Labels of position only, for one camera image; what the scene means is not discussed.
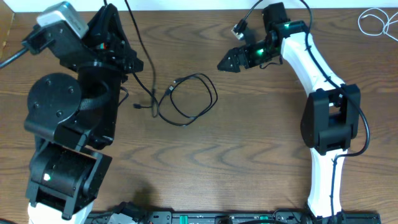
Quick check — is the white usb cable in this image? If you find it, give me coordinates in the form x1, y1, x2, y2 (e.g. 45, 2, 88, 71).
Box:
357, 7, 398, 43

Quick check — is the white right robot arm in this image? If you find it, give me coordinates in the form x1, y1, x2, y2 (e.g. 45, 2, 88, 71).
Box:
217, 2, 361, 223

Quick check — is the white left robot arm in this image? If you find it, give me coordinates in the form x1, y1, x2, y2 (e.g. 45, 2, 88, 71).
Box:
22, 1, 144, 223

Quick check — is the black right camera cable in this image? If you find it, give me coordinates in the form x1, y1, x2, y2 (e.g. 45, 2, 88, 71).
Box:
242, 0, 371, 224

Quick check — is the black camera cable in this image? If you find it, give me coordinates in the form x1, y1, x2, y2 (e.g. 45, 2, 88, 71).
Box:
0, 0, 159, 118
242, 0, 371, 224

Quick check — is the black left camera cable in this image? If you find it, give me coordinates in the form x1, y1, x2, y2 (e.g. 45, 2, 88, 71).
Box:
0, 0, 159, 118

